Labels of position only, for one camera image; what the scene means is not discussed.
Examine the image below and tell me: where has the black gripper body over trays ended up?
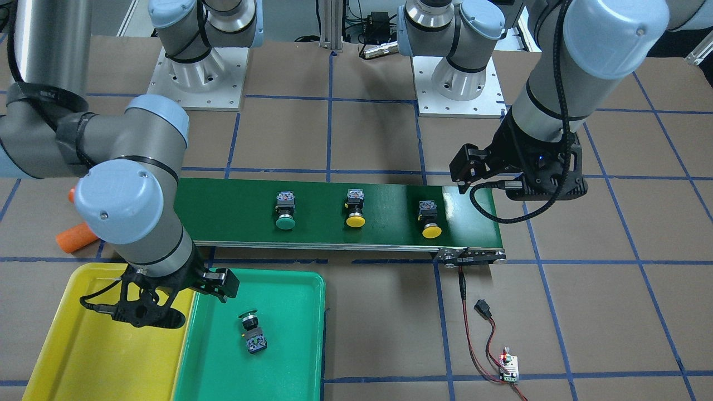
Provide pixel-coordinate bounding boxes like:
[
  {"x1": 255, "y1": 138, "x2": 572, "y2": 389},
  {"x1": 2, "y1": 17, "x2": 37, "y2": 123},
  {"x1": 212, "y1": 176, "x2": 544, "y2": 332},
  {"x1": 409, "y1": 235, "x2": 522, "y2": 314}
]
[{"x1": 79, "y1": 245, "x2": 208, "y2": 329}]

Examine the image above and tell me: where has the black gripper body by buttons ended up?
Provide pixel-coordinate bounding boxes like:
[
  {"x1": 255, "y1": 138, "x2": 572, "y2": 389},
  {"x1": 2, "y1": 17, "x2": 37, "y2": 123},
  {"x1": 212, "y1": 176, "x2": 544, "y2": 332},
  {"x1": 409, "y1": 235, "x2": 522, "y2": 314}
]
[{"x1": 485, "y1": 114, "x2": 565, "y2": 201}]

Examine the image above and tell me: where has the yellow push button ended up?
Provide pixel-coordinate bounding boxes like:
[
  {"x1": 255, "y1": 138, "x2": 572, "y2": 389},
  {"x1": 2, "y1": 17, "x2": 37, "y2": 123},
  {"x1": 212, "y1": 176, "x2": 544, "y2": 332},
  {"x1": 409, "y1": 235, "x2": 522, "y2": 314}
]
[
  {"x1": 418, "y1": 200, "x2": 442, "y2": 239},
  {"x1": 344, "y1": 188, "x2": 366, "y2": 228}
]

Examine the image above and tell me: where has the green push button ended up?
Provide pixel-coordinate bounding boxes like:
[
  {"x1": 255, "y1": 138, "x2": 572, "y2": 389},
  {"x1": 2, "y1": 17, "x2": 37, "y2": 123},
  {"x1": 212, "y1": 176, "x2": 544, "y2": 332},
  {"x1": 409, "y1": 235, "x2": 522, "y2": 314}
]
[
  {"x1": 275, "y1": 191, "x2": 296, "y2": 231},
  {"x1": 238, "y1": 308, "x2": 268, "y2": 354}
]

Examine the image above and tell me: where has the plain orange cylinder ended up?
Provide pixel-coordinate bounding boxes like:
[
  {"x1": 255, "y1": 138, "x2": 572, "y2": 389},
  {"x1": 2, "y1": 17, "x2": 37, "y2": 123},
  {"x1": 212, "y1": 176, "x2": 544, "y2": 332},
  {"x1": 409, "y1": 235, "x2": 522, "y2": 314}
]
[{"x1": 55, "y1": 222, "x2": 99, "y2": 253}]

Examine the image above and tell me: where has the robot arm over trays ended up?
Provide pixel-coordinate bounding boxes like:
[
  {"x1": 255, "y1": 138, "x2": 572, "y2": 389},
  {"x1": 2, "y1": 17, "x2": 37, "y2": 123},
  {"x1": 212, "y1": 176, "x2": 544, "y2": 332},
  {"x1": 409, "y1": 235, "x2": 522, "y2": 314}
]
[{"x1": 2, "y1": 1, "x2": 240, "y2": 329}]

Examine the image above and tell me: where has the robot arm by buttons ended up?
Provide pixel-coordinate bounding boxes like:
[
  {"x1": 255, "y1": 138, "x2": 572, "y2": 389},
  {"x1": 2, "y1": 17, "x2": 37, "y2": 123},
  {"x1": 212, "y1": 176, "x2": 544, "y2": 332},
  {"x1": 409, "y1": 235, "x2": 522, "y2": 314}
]
[{"x1": 397, "y1": 1, "x2": 711, "y2": 201}]

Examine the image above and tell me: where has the yellow plastic tray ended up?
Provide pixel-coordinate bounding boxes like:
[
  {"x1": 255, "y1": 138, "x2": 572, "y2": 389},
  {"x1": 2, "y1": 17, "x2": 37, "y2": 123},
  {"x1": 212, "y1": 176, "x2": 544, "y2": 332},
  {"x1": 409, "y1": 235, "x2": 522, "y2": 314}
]
[{"x1": 23, "y1": 262, "x2": 188, "y2": 400}]

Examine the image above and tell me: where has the green plastic tray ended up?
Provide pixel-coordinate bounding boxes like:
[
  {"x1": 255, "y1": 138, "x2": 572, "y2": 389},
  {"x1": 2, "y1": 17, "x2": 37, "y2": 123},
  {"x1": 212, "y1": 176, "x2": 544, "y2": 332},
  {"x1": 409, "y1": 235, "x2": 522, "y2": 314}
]
[{"x1": 173, "y1": 268, "x2": 325, "y2": 400}]

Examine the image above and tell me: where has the green conveyor belt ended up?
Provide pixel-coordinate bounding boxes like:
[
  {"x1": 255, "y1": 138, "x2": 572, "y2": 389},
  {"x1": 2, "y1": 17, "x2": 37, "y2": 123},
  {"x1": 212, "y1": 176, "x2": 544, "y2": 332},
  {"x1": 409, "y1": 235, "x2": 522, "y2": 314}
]
[{"x1": 175, "y1": 178, "x2": 507, "y2": 266}]

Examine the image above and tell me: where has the silver cylindrical connector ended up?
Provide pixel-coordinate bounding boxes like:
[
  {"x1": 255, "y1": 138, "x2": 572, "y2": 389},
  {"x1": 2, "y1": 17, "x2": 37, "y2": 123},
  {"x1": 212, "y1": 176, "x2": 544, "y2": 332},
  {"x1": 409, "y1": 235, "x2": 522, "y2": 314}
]
[{"x1": 359, "y1": 41, "x2": 399, "y2": 60}]

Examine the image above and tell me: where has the black power adapter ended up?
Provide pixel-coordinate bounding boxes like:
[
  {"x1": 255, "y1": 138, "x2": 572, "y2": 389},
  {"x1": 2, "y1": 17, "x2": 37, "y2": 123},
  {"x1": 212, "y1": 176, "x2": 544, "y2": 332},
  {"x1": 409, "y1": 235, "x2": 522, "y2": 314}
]
[{"x1": 365, "y1": 11, "x2": 390, "y2": 39}]

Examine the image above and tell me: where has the small controller circuit board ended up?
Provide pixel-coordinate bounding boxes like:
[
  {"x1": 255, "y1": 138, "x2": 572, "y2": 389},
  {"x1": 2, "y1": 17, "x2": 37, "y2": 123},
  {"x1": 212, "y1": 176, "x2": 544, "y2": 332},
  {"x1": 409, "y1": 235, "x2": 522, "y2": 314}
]
[{"x1": 499, "y1": 347, "x2": 520, "y2": 385}]

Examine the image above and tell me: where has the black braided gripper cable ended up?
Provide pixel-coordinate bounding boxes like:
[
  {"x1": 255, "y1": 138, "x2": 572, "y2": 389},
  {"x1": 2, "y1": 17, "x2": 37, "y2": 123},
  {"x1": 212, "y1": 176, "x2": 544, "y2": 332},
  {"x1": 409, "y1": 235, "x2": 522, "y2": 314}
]
[{"x1": 469, "y1": 0, "x2": 580, "y2": 224}]

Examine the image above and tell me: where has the red black power cable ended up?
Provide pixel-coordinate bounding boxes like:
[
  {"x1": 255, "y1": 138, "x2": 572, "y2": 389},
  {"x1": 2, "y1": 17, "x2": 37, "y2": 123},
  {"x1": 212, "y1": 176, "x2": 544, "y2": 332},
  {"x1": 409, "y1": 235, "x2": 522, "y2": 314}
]
[{"x1": 458, "y1": 266, "x2": 529, "y2": 401}]

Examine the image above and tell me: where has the aluminium frame post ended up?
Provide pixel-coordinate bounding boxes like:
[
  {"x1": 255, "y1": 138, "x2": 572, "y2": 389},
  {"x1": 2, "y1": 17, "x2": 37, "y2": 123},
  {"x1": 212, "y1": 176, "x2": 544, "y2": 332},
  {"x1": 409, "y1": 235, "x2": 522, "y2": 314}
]
[{"x1": 318, "y1": 0, "x2": 344, "y2": 53}]

